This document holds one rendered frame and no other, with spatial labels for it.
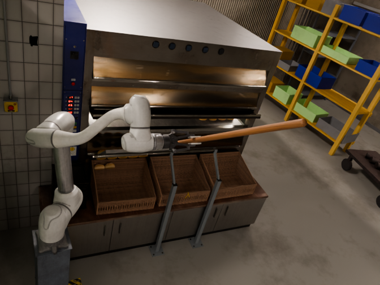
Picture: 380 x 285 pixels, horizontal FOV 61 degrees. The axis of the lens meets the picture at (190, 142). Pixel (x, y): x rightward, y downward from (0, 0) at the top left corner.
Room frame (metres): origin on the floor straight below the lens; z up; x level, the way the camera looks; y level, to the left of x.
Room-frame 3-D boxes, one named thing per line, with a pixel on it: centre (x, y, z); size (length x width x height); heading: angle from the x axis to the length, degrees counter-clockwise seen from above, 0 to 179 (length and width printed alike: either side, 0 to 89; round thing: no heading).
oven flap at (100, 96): (2.90, 0.17, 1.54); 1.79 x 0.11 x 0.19; 122
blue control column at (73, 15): (3.13, 1.55, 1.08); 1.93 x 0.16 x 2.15; 32
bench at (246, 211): (2.60, 0.11, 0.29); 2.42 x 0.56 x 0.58; 122
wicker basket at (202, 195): (2.69, 0.01, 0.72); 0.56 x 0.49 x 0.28; 121
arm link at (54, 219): (1.36, 0.70, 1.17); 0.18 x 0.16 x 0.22; 178
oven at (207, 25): (3.66, 0.74, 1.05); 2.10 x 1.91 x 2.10; 122
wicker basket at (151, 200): (2.37, 0.52, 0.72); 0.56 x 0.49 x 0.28; 120
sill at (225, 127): (2.92, 0.18, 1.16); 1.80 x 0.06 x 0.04; 122
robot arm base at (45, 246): (1.34, 0.69, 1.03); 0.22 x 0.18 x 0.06; 36
